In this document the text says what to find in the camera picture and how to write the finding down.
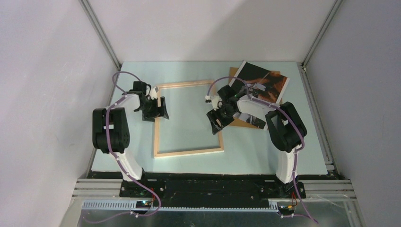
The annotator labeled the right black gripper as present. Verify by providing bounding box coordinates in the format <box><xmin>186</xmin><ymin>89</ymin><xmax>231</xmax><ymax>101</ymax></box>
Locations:
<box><xmin>206</xmin><ymin>105</ymin><xmax>236</xmax><ymax>135</ymax></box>

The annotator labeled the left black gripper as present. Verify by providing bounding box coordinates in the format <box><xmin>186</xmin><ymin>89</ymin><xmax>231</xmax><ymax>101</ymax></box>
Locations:
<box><xmin>138</xmin><ymin>96</ymin><xmax>169</xmax><ymax>122</ymax></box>

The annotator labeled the brown backing board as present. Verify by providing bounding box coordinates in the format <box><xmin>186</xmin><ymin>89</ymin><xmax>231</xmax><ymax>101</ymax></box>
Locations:
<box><xmin>227</xmin><ymin>67</ymin><xmax>283</xmax><ymax>129</ymax></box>

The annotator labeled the wooden picture frame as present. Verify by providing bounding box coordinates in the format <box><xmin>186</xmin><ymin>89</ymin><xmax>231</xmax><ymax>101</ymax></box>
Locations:
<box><xmin>153</xmin><ymin>80</ymin><xmax>224</xmax><ymax>158</ymax></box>

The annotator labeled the printed photo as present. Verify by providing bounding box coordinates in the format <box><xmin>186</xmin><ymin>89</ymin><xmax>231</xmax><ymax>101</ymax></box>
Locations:
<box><xmin>228</xmin><ymin>61</ymin><xmax>290</xmax><ymax>131</ymax></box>

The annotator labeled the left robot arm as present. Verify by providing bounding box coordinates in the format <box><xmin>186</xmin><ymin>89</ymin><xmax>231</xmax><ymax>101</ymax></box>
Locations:
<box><xmin>88</xmin><ymin>81</ymin><xmax>169</xmax><ymax>197</ymax></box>

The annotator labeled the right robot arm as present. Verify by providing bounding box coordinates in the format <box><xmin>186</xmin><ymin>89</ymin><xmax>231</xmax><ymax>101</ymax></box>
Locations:
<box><xmin>205</xmin><ymin>85</ymin><xmax>307</xmax><ymax>198</ymax></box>

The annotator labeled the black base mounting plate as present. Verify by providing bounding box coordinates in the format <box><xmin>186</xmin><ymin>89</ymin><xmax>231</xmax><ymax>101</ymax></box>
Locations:
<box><xmin>118</xmin><ymin>173</ymin><xmax>306</xmax><ymax>208</ymax></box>

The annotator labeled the left corner aluminium profile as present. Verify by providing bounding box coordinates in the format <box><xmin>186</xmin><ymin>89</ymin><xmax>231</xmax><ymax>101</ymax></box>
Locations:
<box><xmin>79</xmin><ymin>0</ymin><xmax>122</xmax><ymax>70</ymax></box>

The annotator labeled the corner aluminium profile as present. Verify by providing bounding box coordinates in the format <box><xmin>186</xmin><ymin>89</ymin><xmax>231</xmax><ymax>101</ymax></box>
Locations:
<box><xmin>79</xmin><ymin>0</ymin><xmax>122</xmax><ymax>70</ymax></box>
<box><xmin>302</xmin><ymin>0</ymin><xmax>344</xmax><ymax>68</ymax></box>

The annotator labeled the right corner aluminium profile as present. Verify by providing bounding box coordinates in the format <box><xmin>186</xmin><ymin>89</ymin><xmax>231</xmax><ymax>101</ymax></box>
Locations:
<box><xmin>302</xmin><ymin>0</ymin><xmax>344</xmax><ymax>68</ymax></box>

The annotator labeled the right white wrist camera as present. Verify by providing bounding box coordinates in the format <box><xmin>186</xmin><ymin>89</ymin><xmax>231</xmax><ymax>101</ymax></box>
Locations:
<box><xmin>205</xmin><ymin>96</ymin><xmax>222</xmax><ymax>110</ymax></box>

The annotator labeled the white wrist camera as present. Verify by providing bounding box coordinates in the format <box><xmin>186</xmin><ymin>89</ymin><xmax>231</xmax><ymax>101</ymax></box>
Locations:
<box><xmin>205</xmin><ymin>96</ymin><xmax>222</xmax><ymax>110</ymax></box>
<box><xmin>147</xmin><ymin>86</ymin><xmax>159</xmax><ymax>100</ymax></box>

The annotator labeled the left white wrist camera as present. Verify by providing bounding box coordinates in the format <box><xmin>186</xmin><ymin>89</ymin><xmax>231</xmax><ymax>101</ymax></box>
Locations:
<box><xmin>147</xmin><ymin>86</ymin><xmax>159</xmax><ymax>100</ymax></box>

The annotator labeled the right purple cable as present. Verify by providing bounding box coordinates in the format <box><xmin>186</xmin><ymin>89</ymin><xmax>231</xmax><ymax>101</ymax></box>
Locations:
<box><xmin>207</xmin><ymin>76</ymin><xmax>319</xmax><ymax>225</ymax></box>

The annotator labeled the grey slotted cable duct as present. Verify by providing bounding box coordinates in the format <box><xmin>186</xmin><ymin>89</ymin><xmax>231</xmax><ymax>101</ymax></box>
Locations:
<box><xmin>82</xmin><ymin>199</ymin><xmax>279</xmax><ymax>212</ymax></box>

